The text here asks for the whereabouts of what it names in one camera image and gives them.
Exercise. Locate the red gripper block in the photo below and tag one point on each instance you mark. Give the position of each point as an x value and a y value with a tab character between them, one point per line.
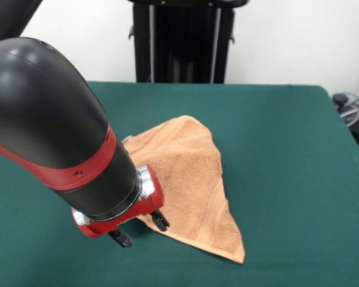
149	203

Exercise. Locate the tan terry towel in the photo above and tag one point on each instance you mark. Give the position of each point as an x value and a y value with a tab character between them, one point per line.
191	179

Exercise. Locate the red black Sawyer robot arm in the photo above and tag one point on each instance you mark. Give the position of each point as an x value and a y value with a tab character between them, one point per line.
48	119

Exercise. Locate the dark green table cloth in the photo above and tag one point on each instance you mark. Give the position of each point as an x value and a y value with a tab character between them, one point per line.
287	179

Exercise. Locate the grey chair base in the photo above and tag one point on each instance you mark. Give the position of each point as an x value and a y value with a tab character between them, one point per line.
342	98

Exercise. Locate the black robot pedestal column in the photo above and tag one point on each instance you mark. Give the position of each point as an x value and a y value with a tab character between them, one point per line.
182	45

